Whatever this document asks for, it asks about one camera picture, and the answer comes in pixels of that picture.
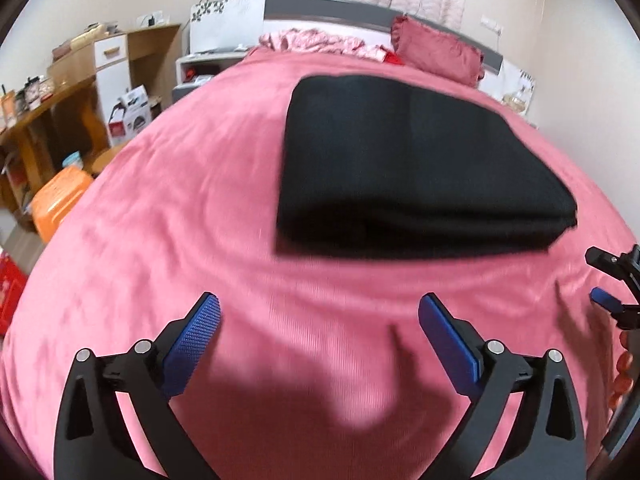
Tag black embroidered pants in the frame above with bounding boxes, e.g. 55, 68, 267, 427
276, 75, 577, 259

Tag person right hand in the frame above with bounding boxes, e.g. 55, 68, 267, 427
608, 332, 634, 412

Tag pink velvet bed cover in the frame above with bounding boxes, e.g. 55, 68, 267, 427
1, 49, 634, 479

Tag red open carton box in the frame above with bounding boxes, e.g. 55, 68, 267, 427
0, 250, 27, 336

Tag orange plastic stool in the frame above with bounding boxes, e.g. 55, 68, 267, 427
32, 166, 93, 244

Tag white right nightstand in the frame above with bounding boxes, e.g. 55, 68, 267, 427
494, 58, 536, 117

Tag white nightstand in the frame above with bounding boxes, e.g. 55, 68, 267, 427
171, 0, 266, 103
494, 58, 536, 117

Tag round wooden stool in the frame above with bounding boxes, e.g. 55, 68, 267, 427
90, 143, 126, 176

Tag wooden desk with shelves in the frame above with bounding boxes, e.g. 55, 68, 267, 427
1, 24, 182, 226

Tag red white cardboard box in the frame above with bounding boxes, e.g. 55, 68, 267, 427
107, 86, 152, 148

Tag dark pink ruffled pillow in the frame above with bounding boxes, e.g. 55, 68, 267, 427
390, 15, 485, 88

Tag red garment on bed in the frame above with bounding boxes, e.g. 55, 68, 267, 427
384, 50, 404, 65

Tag white drawer cabinet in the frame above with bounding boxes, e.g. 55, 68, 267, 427
93, 34, 131, 127

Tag grey white headboard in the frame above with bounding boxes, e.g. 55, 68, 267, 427
264, 0, 503, 74

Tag white left nightstand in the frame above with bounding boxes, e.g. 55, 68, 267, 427
171, 0, 266, 103

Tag pink floral crumpled garment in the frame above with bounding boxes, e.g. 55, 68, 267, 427
259, 28, 390, 63

